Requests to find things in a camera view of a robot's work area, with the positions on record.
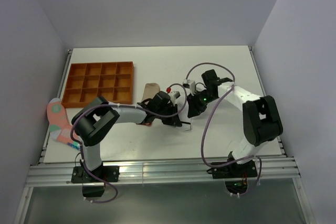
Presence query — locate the pink patterned sock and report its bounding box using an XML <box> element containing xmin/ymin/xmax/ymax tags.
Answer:
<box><xmin>47</xmin><ymin>98</ymin><xmax>79</xmax><ymax>150</ymax></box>

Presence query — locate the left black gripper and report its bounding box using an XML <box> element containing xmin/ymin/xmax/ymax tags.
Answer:
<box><xmin>156</xmin><ymin>103</ymin><xmax>182</xmax><ymax>126</ymax></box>

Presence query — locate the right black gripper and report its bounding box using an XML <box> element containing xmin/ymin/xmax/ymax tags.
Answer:
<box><xmin>186</xmin><ymin>90</ymin><xmax>217</xmax><ymax>119</ymax></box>

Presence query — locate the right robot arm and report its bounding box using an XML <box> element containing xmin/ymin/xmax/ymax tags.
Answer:
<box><xmin>183</xmin><ymin>69</ymin><xmax>283</xmax><ymax>177</ymax></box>

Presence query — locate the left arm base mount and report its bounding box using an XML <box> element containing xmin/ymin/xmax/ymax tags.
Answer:
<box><xmin>71</xmin><ymin>165</ymin><xmax>120</xmax><ymax>198</ymax></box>

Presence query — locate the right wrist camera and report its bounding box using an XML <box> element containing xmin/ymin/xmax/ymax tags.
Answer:
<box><xmin>182</xmin><ymin>79</ymin><xmax>196</xmax><ymax>95</ymax></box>

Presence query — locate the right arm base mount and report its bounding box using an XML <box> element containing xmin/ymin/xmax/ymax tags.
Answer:
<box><xmin>207</xmin><ymin>161</ymin><xmax>258</xmax><ymax>194</ymax></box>

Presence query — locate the orange compartment tray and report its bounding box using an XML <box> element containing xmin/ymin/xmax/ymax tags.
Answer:
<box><xmin>62</xmin><ymin>61</ymin><xmax>134</xmax><ymax>109</ymax></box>

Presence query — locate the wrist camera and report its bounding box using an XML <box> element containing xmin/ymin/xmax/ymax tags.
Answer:
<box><xmin>182</xmin><ymin>79</ymin><xmax>196</xmax><ymax>95</ymax></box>
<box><xmin>168</xmin><ymin>91</ymin><xmax>181</xmax><ymax>103</ymax></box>

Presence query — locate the beige red reindeer sock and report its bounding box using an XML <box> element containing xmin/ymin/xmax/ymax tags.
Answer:
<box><xmin>137</xmin><ymin>83</ymin><xmax>161</xmax><ymax>104</ymax></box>

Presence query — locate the aluminium frame rail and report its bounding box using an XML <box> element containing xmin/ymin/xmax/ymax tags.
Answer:
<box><xmin>24</xmin><ymin>157</ymin><xmax>300</xmax><ymax>187</ymax></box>

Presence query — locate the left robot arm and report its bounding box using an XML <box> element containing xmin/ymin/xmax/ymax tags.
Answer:
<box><xmin>71</xmin><ymin>91</ymin><xmax>182</xmax><ymax>182</ymax></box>

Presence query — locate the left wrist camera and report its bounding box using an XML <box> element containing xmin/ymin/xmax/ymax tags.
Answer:
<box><xmin>168</xmin><ymin>91</ymin><xmax>181</xmax><ymax>103</ymax></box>

